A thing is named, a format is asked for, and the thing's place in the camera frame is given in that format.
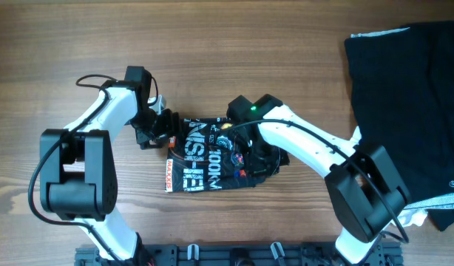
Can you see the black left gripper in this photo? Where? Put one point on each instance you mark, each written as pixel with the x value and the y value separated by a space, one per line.
pixel 171 125

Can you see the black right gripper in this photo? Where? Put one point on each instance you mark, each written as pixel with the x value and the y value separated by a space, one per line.
pixel 255 169

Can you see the black orange-patterned cycling jersey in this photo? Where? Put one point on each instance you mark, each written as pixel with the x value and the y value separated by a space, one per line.
pixel 208 155

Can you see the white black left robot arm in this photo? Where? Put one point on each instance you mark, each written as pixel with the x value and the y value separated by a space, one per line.
pixel 75 182

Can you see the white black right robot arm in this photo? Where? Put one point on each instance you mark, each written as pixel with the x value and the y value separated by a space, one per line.
pixel 365 188

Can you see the black clothes pile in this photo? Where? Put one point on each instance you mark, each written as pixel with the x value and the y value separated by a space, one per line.
pixel 403 98

